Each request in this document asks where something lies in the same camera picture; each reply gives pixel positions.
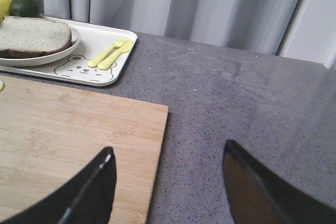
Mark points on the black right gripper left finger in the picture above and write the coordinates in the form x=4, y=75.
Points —
x=86, y=198

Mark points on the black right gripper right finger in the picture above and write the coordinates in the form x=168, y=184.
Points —
x=257, y=195

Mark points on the white round plate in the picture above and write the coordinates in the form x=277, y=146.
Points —
x=37, y=61

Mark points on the white bread slice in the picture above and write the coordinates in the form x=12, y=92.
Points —
x=23, y=37

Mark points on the white rectangular tray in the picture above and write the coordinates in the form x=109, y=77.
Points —
x=89, y=40

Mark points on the wooden cutting board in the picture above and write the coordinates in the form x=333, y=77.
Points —
x=50, y=132

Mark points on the lemon slice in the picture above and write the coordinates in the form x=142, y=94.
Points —
x=1, y=85

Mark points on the yellow plastic knife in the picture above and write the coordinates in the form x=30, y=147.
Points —
x=107, y=63

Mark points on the yellow plastic fork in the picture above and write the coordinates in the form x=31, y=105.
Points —
x=103, y=54

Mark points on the grey curtain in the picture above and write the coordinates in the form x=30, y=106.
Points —
x=299, y=29

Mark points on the green lime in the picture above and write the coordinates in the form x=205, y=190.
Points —
x=24, y=8

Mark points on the yellow lemon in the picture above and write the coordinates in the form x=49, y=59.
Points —
x=4, y=8

